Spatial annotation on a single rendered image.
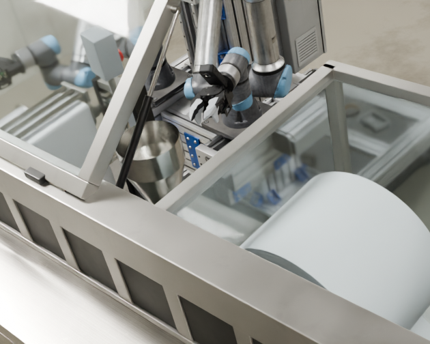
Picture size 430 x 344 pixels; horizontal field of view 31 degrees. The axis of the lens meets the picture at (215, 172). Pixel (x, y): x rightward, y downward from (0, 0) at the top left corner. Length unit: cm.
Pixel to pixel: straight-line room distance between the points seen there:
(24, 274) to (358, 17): 387
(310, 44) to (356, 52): 157
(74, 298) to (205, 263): 40
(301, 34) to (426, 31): 186
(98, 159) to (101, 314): 29
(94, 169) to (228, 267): 32
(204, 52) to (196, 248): 142
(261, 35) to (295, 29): 51
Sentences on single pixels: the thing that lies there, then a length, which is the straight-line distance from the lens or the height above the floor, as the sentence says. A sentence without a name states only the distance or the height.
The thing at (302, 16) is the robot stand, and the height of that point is 98.
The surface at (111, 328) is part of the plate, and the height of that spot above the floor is 144.
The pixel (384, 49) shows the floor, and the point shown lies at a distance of 481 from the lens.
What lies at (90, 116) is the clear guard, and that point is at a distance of 141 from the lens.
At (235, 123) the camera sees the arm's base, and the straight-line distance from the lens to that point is 287.
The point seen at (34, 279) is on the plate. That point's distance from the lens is 158.
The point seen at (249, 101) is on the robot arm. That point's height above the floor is 109.
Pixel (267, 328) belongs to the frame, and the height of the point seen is 162.
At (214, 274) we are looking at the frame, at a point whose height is 165.
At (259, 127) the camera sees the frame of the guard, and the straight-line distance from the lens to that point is 151.
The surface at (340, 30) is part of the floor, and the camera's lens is 506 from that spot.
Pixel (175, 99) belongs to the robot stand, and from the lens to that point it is 328.
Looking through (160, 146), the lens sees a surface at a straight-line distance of 176.
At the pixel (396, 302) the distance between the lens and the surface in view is 117.
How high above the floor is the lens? 247
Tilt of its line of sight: 38 degrees down
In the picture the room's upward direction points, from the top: 14 degrees counter-clockwise
